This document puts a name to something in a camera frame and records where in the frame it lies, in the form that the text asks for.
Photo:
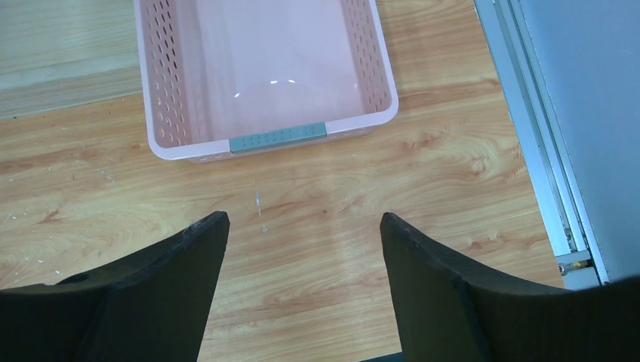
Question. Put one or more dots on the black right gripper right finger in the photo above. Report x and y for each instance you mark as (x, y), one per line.
(450, 307)

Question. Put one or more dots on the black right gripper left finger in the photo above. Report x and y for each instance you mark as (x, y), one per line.
(151, 305)

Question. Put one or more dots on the pink plastic basket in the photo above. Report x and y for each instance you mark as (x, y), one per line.
(223, 79)

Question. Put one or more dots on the aluminium frame rail right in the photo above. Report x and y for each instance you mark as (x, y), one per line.
(570, 233)

